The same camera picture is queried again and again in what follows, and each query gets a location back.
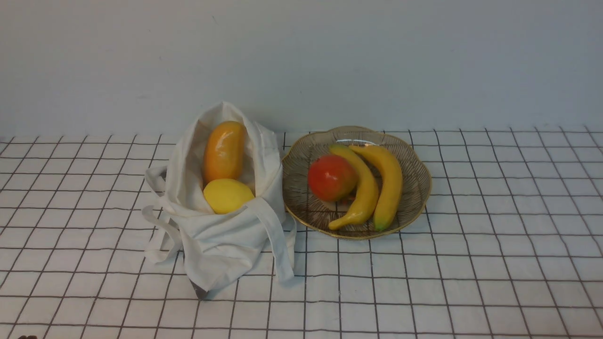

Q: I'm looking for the white grid tablecloth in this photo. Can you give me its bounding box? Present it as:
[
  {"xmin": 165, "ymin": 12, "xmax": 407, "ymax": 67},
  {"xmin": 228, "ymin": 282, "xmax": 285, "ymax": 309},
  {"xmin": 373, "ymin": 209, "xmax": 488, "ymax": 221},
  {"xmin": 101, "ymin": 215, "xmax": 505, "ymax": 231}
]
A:
[{"xmin": 0, "ymin": 128, "xmax": 603, "ymax": 339}]

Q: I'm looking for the orange mango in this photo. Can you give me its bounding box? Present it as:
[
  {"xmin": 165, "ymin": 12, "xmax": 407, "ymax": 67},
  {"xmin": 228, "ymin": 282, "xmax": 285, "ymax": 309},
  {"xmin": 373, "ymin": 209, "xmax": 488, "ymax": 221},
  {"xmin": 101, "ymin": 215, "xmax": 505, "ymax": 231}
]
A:
[{"xmin": 203, "ymin": 121, "xmax": 247, "ymax": 184}]

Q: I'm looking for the white cloth tote bag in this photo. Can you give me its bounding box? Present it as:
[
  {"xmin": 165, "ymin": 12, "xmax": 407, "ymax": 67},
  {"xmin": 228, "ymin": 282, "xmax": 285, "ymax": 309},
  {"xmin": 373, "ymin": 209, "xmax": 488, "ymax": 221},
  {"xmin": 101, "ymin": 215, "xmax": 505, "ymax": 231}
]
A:
[{"xmin": 141, "ymin": 101, "xmax": 296, "ymax": 300}]

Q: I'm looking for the yellow lemon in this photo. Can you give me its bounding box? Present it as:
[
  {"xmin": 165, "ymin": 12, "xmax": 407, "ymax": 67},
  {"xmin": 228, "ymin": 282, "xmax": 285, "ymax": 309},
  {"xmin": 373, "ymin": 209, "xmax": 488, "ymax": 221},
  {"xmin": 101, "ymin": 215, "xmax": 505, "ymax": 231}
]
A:
[{"xmin": 203, "ymin": 178, "xmax": 255, "ymax": 214}]

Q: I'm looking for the left yellow banana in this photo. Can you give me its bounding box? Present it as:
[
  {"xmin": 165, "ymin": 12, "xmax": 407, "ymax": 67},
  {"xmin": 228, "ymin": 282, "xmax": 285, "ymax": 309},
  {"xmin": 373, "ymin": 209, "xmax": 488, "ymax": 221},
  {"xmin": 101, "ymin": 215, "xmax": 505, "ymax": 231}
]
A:
[{"xmin": 329, "ymin": 144, "xmax": 379, "ymax": 230}]

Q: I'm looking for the right yellow banana green tip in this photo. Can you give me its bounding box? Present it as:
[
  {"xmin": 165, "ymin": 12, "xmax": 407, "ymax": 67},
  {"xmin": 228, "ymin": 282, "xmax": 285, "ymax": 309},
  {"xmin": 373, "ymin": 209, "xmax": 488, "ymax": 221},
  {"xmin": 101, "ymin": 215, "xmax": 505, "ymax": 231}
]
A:
[{"xmin": 349, "ymin": 145, "xmax": 403, "ymax": 232}]

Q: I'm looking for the red apple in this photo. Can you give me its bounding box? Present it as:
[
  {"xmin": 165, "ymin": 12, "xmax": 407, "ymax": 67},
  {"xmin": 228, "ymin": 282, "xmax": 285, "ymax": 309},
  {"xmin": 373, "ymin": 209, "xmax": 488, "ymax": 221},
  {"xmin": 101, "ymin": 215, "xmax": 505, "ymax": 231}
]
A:
[{"xmin": 307, "ymin": 154, "xmax": 359, "ymax": 202}]

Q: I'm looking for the glass plate with gold rim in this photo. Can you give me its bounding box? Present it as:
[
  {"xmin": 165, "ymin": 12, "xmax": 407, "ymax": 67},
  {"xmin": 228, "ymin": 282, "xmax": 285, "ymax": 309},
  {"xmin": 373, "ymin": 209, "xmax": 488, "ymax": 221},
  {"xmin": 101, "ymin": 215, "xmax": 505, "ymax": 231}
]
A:
[{"xmin": 282, "ymin": 125, "xmax": 432, "ymax": 240}]

